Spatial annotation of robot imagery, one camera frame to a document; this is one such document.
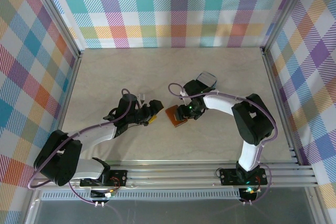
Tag brown leather card holder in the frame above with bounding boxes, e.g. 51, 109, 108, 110
164, 105, 188, 128

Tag stack of cards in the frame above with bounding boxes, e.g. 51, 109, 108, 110
196, 71, 217, 86

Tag blue plastic card tray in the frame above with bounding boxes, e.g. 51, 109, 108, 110
194, 70, 219, 89

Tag grey metal panel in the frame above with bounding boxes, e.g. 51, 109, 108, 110
25, 187, 328, 224

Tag purple cable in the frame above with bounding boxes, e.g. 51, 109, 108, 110
28, 88, 132, 207
167, 82, 278, 206

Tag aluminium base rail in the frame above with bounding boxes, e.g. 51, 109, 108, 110
30, 159, 320, 189

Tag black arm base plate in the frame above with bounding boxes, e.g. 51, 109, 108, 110
79, 169, 129, 188
219, 167, 268, 186

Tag aluminium side rail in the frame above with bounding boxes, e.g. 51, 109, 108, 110
260, 48, 302, 166
46, 50, 85, 169

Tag grey slotted cable duct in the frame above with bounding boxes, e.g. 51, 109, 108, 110
39, 191, 242, 201

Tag aluminium frame post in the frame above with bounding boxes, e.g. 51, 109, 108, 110
25, 0, 84, 61
259, 0, 317, 56

